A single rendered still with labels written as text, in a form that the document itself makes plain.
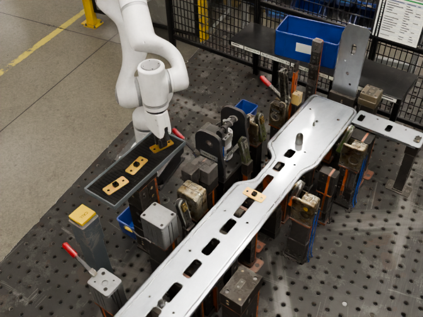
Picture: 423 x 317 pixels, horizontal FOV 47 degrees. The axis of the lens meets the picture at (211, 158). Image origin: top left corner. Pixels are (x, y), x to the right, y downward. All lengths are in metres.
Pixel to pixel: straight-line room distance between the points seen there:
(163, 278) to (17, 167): 2.16
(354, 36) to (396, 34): 0.31
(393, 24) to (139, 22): 1.21
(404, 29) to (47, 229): 1.77
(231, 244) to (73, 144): 2.16
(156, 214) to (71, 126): 2.25
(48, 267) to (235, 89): 1.38
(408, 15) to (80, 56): 2.97
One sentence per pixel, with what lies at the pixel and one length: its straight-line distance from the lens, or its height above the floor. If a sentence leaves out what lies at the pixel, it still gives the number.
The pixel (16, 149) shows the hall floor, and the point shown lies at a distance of 3.72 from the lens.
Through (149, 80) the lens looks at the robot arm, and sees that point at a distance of 1.52.
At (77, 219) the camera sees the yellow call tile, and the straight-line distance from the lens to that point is 1.58.
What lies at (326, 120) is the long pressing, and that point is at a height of 1.00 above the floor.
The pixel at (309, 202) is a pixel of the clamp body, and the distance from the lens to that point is 1.73.
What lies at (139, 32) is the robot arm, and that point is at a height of 1.56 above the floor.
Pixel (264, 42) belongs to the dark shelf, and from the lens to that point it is 2.54.
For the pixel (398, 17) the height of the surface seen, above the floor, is 1.27.
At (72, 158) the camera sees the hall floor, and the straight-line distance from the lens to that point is 3.51.
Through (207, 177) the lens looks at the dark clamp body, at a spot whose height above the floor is 1.06.
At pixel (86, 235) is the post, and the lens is 1.60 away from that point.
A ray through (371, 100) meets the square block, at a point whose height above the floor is 1.04.
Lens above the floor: 2.35
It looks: 45 degrees down
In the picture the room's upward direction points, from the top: 2 degrees counter-clockwise
